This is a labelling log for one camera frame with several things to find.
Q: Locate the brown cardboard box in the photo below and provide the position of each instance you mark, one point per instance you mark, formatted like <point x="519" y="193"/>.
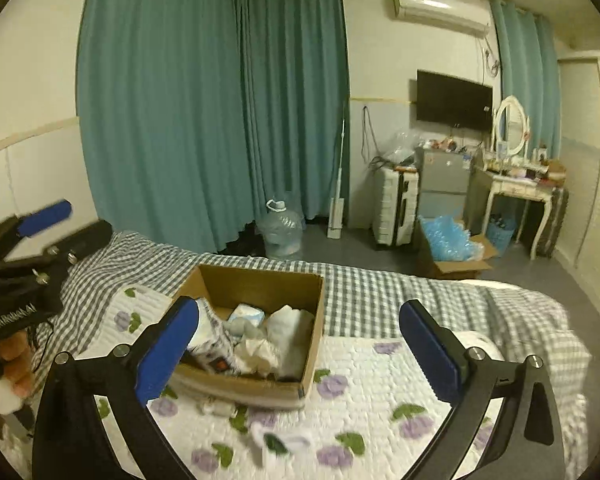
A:
<point x="227" y="286"/>

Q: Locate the grey mini fridge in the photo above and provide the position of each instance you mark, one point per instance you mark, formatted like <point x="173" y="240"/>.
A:
<point x="443" y="183"/>

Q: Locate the clear water jug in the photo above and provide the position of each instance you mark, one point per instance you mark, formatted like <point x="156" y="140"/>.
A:
<point x="282" y="231"/>

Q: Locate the white air conditioner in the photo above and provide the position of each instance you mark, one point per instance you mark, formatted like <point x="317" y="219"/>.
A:
<point x="470" y="18"/>

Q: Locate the teal curtain right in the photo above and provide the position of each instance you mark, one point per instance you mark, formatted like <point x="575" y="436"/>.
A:
<point x="529" y="69"/>

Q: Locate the blue white tissue pack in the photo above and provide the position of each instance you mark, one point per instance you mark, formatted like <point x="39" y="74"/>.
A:
<point x="244" y="312"/>

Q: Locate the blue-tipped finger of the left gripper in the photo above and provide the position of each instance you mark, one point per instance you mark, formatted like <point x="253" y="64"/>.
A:
<point x="43" y="219"/>

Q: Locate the white suitcase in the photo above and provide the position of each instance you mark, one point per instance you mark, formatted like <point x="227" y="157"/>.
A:
<point x="395" y="194"/>

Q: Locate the teal curtain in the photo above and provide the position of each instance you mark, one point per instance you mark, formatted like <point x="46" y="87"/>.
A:
<point x="529" y="69"/>
<point x="195" y="113"/>

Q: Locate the white dressing table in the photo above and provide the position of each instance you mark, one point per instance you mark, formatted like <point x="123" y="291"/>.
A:
<point x="485" y="186"/>

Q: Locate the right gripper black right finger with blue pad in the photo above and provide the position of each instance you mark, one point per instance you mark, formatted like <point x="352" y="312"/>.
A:
<point x="526" y="439"/>

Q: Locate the blue plastic basket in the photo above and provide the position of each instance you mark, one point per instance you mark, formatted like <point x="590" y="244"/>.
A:
<point x="500" y="231"/>

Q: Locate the box of blue bottles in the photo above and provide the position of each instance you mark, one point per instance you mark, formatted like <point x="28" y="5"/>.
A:
<point x="447" y="250"/>

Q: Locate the white flat mop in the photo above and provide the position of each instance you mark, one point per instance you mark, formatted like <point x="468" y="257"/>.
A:
<point x="334" y="227"/>

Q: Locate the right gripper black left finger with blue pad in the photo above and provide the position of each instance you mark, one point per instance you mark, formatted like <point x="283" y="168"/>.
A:
<point x="70" y="440"/>

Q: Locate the cream lace sock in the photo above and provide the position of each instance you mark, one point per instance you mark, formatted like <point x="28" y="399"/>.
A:
<point x="257" y="357"/>

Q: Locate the oval white vanity mirror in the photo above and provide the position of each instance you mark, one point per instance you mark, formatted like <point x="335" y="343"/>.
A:
<point x="511" y="129"/>

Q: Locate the floral tissue pack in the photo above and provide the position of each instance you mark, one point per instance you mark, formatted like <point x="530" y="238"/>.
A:
<point x="211" y="347"/>

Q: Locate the teal curtain left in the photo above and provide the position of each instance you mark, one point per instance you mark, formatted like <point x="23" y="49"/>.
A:
<point x="195" y="113"/>

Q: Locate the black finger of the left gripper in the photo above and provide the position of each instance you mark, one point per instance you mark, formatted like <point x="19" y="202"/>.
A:
<point x="82" y="243"/>

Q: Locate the person's hand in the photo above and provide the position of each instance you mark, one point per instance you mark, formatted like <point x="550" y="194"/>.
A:
<point x="16" y="360"/>

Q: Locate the black wall television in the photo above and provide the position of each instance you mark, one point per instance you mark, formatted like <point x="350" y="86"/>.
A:
<point x="455" y="102"/>

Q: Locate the white floral quilt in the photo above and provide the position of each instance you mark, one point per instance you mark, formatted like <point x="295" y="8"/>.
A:
<point x="370" y="411"/>

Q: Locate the grey checked bedsheet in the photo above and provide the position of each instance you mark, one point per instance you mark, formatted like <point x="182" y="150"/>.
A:
<point x="358" y="303"/>

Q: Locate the large white plush sock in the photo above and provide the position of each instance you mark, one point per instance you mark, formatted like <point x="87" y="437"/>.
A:
<point x="290" y="330"/>

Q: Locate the white louvered wardrobe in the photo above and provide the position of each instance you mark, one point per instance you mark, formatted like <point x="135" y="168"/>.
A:
<point x="578" y="245"/>

